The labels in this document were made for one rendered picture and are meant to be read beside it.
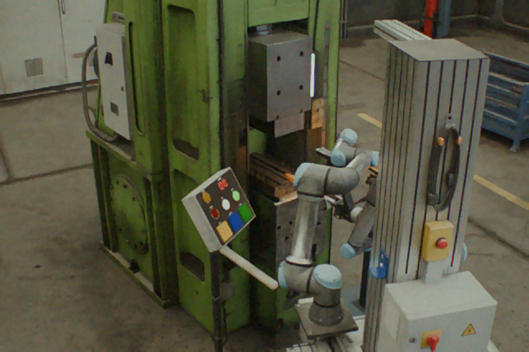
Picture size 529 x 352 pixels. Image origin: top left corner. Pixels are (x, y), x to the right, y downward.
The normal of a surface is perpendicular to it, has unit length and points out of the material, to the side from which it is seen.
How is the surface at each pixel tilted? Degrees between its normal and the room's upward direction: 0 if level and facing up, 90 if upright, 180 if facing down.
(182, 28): 89
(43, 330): 0
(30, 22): 90
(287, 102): 90
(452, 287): 0
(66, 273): 0
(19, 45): 90
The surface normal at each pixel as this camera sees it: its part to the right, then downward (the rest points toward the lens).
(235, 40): 0.62, 0.34
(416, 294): 0.00, -0.90
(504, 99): -0.83, 0.23
